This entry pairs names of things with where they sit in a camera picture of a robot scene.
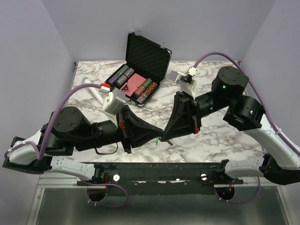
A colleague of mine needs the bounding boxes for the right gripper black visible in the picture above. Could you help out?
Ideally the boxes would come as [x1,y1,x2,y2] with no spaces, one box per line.
[163,90,232,138]

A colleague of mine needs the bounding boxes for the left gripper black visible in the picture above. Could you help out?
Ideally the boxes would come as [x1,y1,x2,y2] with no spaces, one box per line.
[76,106,166,155]

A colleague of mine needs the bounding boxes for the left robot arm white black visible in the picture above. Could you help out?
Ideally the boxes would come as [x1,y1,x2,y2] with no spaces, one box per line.
[2,105,163,185]

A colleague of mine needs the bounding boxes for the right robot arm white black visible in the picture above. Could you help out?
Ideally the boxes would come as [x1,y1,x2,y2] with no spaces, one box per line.
[161,66,300,185]

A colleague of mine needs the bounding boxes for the orange poker chip row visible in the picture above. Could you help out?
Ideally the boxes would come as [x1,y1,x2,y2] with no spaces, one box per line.
[134,78,158,104]

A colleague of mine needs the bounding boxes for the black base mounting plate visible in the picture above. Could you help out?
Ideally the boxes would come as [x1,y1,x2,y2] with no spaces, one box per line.
[76,160,243,196]

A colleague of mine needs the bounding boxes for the red playing card deck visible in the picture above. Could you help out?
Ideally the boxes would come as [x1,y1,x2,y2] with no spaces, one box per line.
[120,73,146,97]

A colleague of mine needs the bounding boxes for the purple poker chip row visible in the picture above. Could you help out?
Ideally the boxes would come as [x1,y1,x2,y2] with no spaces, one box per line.
[107,74,121,85]

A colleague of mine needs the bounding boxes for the green poker chip row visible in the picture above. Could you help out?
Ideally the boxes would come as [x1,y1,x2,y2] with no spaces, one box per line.
[116,65,135,78]

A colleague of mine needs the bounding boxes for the black poker chip case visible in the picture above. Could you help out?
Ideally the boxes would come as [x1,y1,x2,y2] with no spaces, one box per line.
[104,31,173,108]

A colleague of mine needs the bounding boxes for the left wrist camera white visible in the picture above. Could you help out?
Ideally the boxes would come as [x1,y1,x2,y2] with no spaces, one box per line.
[100,83,126,126]

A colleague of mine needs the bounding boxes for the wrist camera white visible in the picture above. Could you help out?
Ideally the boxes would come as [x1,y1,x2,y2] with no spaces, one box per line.
[169,67,197,99]
[100,83,126,126]

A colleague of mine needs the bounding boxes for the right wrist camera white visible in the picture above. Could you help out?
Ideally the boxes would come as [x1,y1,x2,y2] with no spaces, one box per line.
[169,67,197,99]

